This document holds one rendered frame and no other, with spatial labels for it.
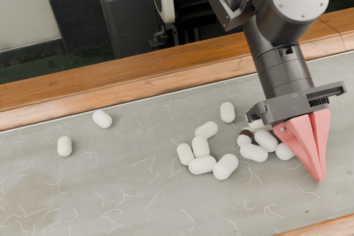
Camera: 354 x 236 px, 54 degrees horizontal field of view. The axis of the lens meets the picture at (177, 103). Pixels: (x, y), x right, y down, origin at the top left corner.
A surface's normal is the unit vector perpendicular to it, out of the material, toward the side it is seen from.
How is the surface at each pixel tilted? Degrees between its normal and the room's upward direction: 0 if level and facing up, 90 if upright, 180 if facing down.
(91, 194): 0
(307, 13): 41
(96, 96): 45
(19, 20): 89
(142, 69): 0
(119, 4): 90
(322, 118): 62
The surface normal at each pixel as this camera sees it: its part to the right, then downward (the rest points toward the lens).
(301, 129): 0.13, 0.12
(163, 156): -0.13, -0.80
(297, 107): 0.04, -0.24
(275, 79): -0.62, -0.01
